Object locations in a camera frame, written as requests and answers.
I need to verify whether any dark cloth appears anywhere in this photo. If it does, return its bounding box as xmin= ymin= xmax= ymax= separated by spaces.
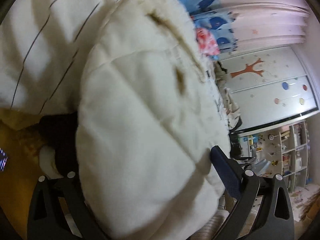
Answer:
xmin=37 ymin=112 xmax=80 ymax=180

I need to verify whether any pink floral cloth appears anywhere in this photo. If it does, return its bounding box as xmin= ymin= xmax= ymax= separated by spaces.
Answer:
xmin=196 ymin=29 xmax=220 ymax=57

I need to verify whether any white cloth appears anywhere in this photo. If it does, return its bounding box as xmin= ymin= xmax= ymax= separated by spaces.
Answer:
xmin=39 ymin=146 xmax=63 ymax=178

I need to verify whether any white tree print wardrobe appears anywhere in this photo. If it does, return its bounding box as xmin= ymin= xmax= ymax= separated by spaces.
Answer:
xmin=220 ymin=46 xmax=319 ymax=130

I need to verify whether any whale print curtain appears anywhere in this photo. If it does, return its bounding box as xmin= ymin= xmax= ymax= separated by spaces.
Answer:
xmin=162 ymin=0 xmax=310 ymax=60

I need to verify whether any white bookshelf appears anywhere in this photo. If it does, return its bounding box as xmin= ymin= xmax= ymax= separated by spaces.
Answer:
xmin=277 ymin=121 xmax=309 ymax=193

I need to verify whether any cream quilted jacket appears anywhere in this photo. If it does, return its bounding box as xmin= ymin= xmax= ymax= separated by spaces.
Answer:
xmin=75 ymin=0 xmax=232 ymax=240

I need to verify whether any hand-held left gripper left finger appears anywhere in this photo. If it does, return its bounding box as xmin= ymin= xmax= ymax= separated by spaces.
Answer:
xmin=27 ymin=171 xmax=110 ymax=240

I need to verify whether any dark lit screen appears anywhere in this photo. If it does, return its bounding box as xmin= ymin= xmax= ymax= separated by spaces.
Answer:
xmin=0 ymin=149 xmax=8 ymax=172

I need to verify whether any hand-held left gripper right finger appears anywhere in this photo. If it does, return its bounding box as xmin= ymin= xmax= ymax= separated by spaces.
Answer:
xmin=211 ymin=146 xmax=295 ymax=240

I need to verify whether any white striped bed sheet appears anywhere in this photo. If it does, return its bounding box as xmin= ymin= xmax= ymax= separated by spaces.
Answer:
xmin=0 ymin=0 xmax=135 ymax=113

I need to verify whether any cluttered desk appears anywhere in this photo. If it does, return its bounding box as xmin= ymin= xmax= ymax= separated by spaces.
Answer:
xmin=237 ymin=132 xmax=283 ymax=178

